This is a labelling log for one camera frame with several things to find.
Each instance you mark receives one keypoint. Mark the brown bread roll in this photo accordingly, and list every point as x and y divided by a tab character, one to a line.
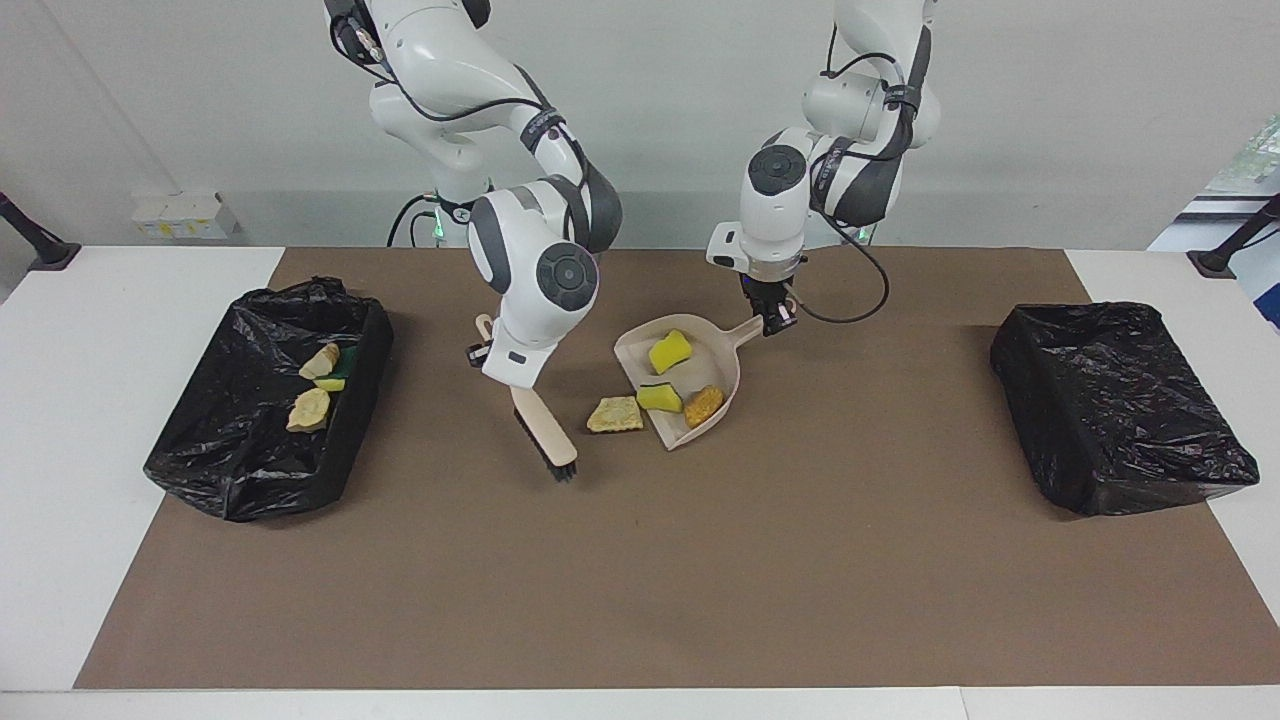
704	406

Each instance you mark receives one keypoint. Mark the black stand foot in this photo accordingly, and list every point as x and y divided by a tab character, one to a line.
45	250
1215	262

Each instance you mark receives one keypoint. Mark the beige hand brush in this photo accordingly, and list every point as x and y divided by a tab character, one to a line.
545	430

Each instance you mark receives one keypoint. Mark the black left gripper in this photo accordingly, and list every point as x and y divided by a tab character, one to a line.
766	290

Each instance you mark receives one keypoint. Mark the brown table mat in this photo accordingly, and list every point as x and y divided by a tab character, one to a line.
640	620

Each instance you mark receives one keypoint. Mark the beige plastic dustpan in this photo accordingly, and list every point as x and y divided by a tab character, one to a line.
710	352

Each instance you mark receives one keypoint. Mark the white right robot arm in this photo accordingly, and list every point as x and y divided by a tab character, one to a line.
540	280

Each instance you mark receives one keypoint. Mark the black bag lined bin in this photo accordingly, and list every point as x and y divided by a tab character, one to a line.
250	470
1120	430

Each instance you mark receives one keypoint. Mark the pale flaky pastry piece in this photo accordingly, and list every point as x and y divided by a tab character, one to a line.
308	411

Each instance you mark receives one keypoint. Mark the small yellow sponge piece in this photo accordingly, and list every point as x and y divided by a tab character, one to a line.
660	399

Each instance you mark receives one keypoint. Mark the notched yellow sponge piece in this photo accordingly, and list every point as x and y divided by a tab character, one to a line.
328	384

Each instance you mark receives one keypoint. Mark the white wall box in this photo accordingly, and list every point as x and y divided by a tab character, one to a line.
185	215

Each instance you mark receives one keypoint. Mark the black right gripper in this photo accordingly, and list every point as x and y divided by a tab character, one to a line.
478	354

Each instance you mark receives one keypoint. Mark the large yellow sponge piece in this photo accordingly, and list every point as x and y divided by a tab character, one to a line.
670	352

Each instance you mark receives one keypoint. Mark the pale bread chunk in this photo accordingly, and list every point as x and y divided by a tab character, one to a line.
614	415

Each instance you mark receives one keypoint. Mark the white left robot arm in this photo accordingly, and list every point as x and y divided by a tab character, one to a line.
775	210

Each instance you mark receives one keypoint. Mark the striped croissant piece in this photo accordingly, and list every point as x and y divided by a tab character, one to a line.
320	362

